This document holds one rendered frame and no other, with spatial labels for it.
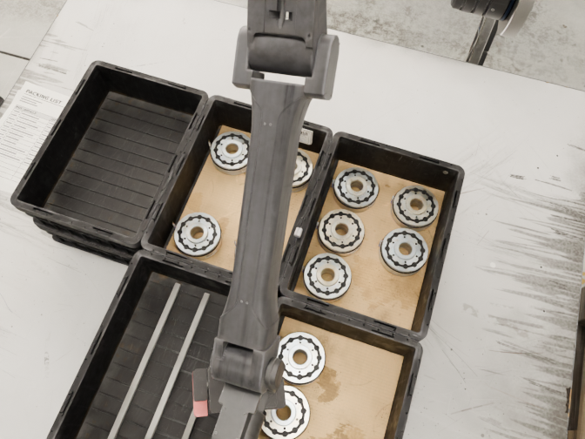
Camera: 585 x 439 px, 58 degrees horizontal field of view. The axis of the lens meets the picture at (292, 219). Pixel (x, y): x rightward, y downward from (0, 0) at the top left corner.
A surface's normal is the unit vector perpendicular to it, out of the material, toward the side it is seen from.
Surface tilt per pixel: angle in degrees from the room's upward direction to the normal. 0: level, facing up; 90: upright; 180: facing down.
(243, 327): 36
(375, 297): 0
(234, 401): 13
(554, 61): 0
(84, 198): 0
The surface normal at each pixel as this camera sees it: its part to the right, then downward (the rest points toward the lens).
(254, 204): -0.30, 0.14
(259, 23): -0.33, 0.39
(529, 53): 0.01, -0.39
